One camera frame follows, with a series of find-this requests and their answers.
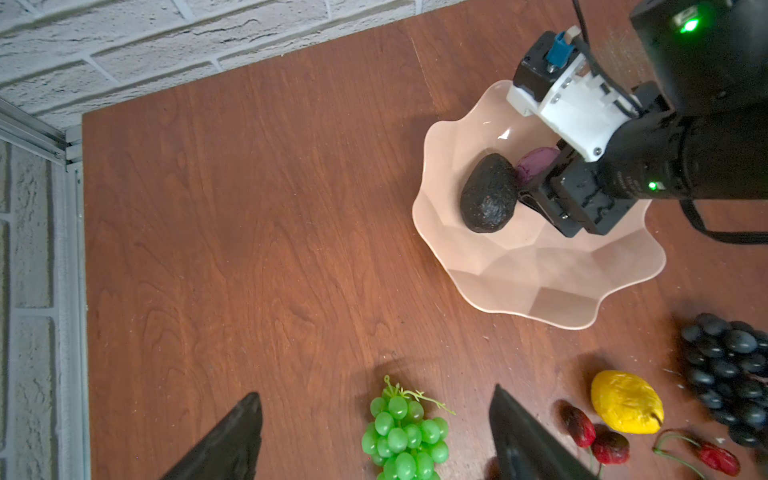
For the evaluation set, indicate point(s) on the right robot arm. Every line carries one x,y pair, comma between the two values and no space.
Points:
698,131

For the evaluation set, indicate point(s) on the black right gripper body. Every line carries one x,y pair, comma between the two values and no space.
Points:
569,196

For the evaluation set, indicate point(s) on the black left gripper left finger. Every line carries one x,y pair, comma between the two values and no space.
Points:
230,450

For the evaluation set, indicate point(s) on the left aluminium corner post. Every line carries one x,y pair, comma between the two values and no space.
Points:
44,366

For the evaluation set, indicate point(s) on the green fake grape bunch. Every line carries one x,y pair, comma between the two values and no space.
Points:
407,435

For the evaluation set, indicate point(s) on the dark blue fake grape bunch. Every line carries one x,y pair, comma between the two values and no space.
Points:
725,364

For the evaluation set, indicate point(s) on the dark fake avocado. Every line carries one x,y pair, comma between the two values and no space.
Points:
489,196

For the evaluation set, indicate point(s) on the yellow fake lemon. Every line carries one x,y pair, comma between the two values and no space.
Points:
626,403

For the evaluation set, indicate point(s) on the purple fake fig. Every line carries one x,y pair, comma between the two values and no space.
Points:
534,163

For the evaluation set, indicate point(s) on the red fake cherry pair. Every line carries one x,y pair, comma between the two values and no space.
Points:
710,455

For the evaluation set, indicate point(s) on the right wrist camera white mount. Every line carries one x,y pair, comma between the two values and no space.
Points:
560,82

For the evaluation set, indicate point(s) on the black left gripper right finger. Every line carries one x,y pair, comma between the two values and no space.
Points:
524,448

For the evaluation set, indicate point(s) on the dark red fake cherry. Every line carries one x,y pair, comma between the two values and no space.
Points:
611,448

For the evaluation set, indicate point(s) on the beige wavy fruit bowl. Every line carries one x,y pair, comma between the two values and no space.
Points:
528,268

